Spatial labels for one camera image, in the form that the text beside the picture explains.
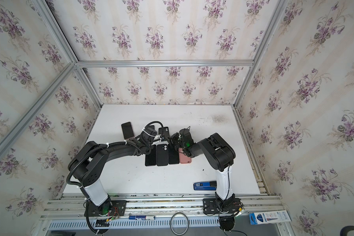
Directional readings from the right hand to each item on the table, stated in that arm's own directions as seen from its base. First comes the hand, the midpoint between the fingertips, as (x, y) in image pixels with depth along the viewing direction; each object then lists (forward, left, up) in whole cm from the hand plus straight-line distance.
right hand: (169, 136), depth 95 cm
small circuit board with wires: (-47, +29, -7) cm, 56 cm away
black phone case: (-11, +4, -6) cm, 13 cm away
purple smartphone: (-11, -3, -6) cm, 13 cm away
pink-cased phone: (+8, +32, -5) cm, 33 cm away
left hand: (-1, +15, 0) cm, 15 cm away
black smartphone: (-14, +12, -6) cm, 19 cm away
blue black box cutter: (-30, -24, -1) cm, 38 cm away
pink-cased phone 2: (-13, -10, -5) cm, 17 cm away
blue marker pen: (-45, +11, -3) cm, 46 cm away
